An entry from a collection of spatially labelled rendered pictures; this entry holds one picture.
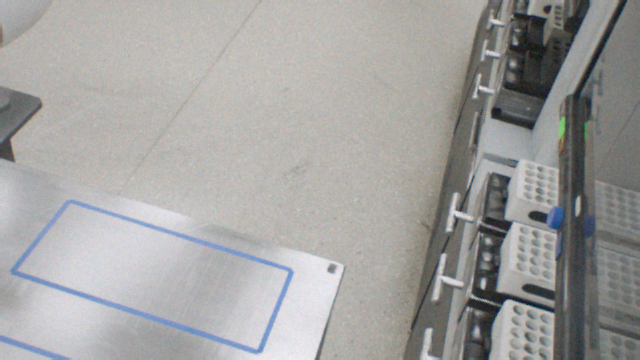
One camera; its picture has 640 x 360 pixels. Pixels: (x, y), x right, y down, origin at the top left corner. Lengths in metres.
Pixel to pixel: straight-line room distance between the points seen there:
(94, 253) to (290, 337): 0.29
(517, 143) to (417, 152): 1.09
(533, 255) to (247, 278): 0.41
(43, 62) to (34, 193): 1.72
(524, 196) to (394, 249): 1.07
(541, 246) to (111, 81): 1.92
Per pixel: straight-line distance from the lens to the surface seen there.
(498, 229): 1.14
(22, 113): 1.41
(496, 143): 1.42
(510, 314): 0.96
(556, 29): 1.57
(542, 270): 1.03
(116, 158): 2.33
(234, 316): 0.92
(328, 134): 2.48
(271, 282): 0.96
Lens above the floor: 1.58
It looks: 43 degrees down
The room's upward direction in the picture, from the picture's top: 11 degrees clockwise
